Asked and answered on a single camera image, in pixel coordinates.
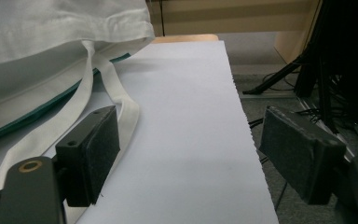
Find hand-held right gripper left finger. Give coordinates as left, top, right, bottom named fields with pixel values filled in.
left=55, top=105, right=121, bottom=208

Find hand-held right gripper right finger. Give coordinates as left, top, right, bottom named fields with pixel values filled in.
left=258, top=105, right=348, bottom=206

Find white canvas tote bag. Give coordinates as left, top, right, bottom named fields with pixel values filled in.
left=0, top=0, right=156, bottom=224

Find white table cover sheet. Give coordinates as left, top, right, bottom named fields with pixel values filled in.
left=0, top=40, right=281, bottom=224

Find black cables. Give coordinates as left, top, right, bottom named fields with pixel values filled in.
left=241, top=0, right=339, bottom=134

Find beige wooden frame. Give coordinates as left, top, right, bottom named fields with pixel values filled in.
left=145, top=0, right=324, bottom=64

